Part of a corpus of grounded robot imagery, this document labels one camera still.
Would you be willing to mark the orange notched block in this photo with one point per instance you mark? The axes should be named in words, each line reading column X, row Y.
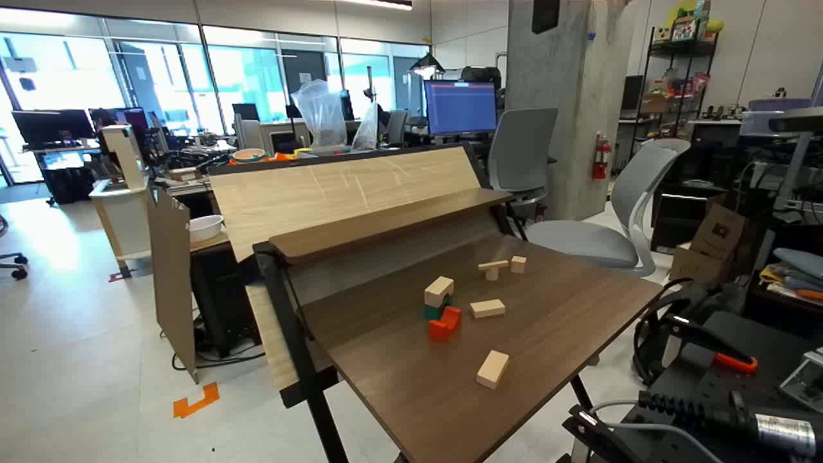
column 445, row 327

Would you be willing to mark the brown wooden shelf board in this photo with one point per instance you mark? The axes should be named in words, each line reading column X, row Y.
column 386, row 226

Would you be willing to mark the light wooden backboard panel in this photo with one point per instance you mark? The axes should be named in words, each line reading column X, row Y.
column 343, row 194

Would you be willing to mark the green block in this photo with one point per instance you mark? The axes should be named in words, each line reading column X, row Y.
column 427, row 312

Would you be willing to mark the T-shaped wooden block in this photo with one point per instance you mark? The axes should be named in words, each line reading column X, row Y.
column 493, row 266

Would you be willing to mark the small wooden cube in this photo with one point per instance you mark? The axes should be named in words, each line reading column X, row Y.
column 519, row 264

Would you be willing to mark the blue lit monitor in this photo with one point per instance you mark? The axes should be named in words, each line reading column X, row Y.
column 462, row 109

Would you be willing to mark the grey mesh office chair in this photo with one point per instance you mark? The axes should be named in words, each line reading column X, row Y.
column 521, row 151

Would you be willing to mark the clear plastic bag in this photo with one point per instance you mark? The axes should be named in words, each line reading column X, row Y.
column 322, row 113

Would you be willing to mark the black desk lamp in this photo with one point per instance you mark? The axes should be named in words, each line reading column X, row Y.
column 426, row 65

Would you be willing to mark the light wooden side board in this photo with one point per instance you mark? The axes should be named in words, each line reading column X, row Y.
column 271, row 336

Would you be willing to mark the red fire extinguisher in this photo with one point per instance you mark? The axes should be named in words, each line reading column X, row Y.
column 601, row 161

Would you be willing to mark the white bowl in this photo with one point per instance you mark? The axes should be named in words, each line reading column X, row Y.
column 206, row 227

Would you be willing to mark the standing wooden panel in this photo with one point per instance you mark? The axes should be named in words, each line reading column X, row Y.
column 172, row 275

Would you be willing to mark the black storage shelf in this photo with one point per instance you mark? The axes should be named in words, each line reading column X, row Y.
column 678, row 82

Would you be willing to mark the plain cardboard box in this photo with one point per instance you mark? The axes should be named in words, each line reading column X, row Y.
column 719, row 235

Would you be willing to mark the black perforated workbench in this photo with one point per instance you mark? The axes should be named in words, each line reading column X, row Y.
column 773, row 338

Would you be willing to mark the black monitor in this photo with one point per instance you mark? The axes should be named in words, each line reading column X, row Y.
column 52, row 127

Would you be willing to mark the black tool silver tip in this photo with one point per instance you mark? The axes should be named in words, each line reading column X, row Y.
column 785, row 434

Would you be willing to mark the grey chair white frame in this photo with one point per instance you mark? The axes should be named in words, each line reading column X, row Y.
column 582, row 240

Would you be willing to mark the white pedestal stand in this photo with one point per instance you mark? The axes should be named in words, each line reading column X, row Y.
column 125, row 223

